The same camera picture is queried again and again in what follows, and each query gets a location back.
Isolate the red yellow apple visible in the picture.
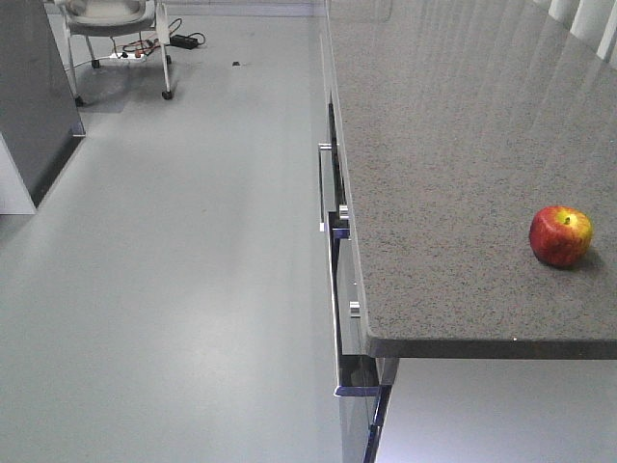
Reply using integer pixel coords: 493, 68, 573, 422
528, 205, 594, 268

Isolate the glossy dark upper drawer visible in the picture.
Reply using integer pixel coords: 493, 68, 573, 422
328, 101, 349, 229

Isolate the glossy dark drawer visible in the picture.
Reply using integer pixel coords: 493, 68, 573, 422
328, 227, 380, 397
328, 101, 349, 229

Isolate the glossy dark lower drawer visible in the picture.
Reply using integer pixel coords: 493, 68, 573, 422
328, 227, 380, 397

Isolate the grey kitchen counter unit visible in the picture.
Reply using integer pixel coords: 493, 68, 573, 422
327, 1, 616, 462

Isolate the black power adapter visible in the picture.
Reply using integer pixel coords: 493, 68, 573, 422
170, 34, 200, 49

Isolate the white power strip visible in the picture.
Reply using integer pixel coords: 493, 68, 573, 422
108, 52, 148, 63

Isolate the dark grey cabinet panel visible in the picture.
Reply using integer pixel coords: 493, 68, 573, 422
1, 1, 85, 215

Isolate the grey white office chair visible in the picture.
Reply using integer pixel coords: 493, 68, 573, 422
54, 1, 174, 106

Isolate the silver drawer bar handle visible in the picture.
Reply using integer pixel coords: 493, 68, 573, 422
317, 143, 333, 232

